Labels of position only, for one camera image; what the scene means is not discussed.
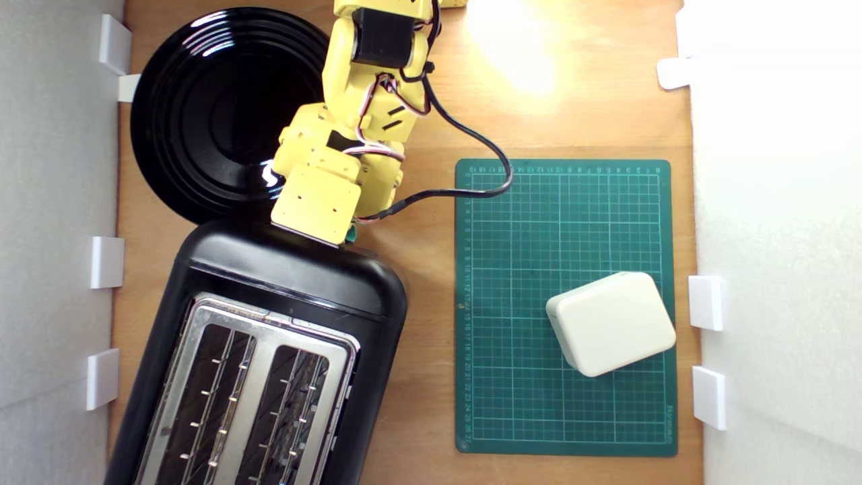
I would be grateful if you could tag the green toaster lever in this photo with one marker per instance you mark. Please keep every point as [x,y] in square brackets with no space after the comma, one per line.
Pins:
[351,236]

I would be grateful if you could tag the black two-slot toaster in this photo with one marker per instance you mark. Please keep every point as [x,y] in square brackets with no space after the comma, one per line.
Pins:
[296,276]

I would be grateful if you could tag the black round plate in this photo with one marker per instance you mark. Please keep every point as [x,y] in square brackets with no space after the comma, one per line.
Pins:
[202,135]

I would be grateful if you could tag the green cutting mat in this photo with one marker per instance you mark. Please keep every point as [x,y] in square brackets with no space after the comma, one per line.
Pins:
[539,269]

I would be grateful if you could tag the white rounded block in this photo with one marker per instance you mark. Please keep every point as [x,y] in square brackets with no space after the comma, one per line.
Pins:
[609,323]

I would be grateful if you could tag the yellow flat camera housing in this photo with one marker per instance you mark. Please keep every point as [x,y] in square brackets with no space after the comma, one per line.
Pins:
[315,205]

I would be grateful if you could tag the white wall clip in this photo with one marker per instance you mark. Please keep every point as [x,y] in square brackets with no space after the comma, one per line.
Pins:
[705,302]
[106,263]
[102,378]
[709,397]
[673,73]
[113,44]
[128,87]

